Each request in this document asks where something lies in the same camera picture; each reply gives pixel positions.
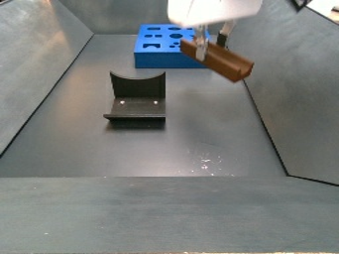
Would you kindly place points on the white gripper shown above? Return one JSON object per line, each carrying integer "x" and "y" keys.
{"x": 190, "y": 13}

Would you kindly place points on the brown arch block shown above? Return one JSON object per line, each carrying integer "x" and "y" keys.
{"x": 221, "y": 60}

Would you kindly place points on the blue foam shape board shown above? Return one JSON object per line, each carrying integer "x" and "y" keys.
{"x": 158, "y": 47}

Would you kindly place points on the dark grey cradle fixture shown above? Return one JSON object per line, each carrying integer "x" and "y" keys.
{"x": 140, "y": 97}

